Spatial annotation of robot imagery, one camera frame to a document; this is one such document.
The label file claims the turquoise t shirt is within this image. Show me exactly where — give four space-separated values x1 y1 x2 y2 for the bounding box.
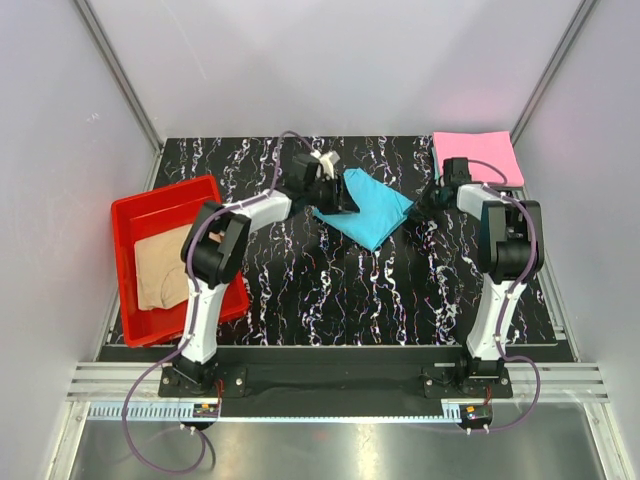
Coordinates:
313 169 413 252

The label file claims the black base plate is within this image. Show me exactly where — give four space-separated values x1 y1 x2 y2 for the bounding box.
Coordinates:
99 343 516 420

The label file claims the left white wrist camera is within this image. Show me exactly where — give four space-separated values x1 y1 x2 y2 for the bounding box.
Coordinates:
311 150 340 180

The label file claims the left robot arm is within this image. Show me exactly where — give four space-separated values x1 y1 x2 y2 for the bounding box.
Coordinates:
172 151 359 396

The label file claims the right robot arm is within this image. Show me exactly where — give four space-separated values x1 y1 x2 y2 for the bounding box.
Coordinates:
408 157 545 398

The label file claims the red plastic bin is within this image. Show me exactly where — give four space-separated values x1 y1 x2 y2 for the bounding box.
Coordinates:
111 175 221 348

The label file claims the aluminium rail frame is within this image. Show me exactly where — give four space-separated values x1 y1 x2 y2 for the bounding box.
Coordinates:
70 211 606 422

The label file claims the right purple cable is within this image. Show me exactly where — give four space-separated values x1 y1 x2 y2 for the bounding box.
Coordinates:
414 159 542 436

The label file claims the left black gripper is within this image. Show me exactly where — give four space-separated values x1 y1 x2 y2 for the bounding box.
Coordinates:
303 174 358 216

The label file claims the beige folded t shirt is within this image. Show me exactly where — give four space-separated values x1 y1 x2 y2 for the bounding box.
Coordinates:
134 224 192 311

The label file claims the pink folded t shirt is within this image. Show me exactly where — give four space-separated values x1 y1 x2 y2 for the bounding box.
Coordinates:
432 131 525 187

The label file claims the teal folded t shirt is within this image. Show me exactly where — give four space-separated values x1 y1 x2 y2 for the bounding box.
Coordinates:
432 147 443 183

